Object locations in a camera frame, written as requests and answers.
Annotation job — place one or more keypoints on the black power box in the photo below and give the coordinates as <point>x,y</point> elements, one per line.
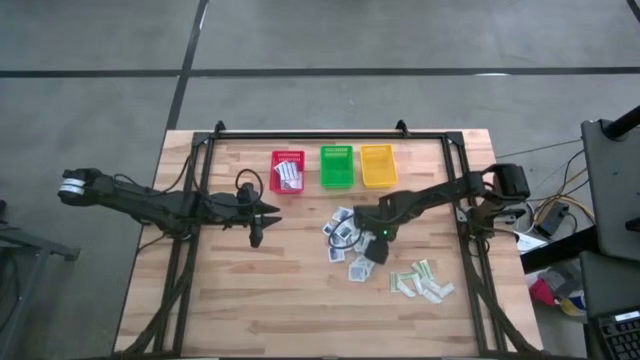
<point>552,220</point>

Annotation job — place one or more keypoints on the grey computer desk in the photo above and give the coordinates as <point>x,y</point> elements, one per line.
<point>615,190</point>

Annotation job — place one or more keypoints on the green plastic basket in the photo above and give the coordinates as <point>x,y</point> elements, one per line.
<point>337,167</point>

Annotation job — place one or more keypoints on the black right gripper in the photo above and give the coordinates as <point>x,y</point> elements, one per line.
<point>375,222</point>

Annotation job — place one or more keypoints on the black computer keyboard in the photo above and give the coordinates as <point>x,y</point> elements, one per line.
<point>622,340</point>

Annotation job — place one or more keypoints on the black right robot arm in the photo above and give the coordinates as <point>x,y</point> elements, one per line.
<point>440,192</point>

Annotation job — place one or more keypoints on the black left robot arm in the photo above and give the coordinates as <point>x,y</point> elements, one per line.
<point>150,205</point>

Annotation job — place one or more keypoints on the black pole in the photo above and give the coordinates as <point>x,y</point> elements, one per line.
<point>622,125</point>

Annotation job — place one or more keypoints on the yellow and blue item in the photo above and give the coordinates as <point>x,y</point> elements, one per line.
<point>572,305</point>

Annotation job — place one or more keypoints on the blue striped bandage packet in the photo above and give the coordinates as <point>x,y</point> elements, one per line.
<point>295,184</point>
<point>289,171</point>

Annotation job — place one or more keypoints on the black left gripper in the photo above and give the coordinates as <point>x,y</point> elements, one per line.
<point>240,212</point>

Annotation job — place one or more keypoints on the red plastic basket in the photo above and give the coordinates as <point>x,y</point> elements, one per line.
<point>271,172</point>

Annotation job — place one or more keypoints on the red fabric item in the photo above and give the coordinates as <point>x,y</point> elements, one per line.
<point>542,294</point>

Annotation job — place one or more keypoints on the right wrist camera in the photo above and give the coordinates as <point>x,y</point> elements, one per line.
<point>378,254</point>

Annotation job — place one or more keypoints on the white paper sheet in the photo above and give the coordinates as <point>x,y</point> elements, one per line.
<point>530,243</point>

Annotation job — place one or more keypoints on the yellow plastic basket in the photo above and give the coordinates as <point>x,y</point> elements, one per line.
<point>378,167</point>

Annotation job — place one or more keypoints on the grey metal stand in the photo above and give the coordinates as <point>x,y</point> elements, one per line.
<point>30,245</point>

